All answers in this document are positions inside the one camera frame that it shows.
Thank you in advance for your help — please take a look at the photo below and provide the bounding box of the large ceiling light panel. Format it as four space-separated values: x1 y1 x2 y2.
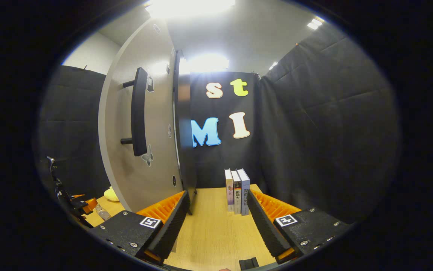
145 0 236 19

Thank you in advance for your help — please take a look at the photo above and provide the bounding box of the black cabinet door handle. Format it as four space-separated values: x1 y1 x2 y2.
120 67 149 157

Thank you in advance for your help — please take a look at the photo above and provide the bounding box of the ceiling light behind cabinet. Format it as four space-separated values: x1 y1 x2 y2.
181 53 229 74

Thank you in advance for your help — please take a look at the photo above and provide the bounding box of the black backdrop cloth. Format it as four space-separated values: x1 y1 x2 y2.
36 23 401 226

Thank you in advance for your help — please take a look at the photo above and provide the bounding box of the grey cabinet door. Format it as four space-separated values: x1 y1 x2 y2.
98 17 185 213

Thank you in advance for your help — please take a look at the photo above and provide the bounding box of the cream plush toy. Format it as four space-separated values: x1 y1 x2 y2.
104 186 120 202

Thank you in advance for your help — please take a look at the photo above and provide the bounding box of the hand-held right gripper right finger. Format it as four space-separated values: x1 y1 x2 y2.
247 188 352 264

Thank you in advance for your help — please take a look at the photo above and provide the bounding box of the white book with dark spine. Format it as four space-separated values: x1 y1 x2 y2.
231 169 242 215

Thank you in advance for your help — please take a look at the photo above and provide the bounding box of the blue-grey book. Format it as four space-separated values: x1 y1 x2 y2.
236 168 251 216

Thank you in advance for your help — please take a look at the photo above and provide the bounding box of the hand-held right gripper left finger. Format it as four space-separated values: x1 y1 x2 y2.
88 189 191 264

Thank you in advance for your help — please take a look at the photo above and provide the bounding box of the clear plastic bottle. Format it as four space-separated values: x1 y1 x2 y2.
95 203 111 221

